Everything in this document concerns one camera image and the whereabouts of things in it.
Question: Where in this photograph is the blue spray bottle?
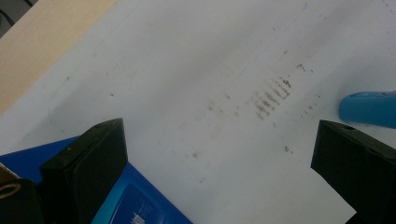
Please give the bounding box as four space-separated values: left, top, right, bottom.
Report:
338 91 396 129

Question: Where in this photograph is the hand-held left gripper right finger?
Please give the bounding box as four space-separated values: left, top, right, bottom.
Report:
310 119 396 224

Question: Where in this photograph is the blue cardboard box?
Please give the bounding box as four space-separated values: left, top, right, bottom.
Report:
0 135 194 224

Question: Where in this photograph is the tangle of black floor cables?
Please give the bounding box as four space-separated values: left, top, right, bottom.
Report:
0 0 35 28

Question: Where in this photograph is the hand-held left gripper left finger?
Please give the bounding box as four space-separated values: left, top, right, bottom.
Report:
39 118 129 224

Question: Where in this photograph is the white paper sheet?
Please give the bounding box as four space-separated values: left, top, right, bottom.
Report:
0 0 396 224

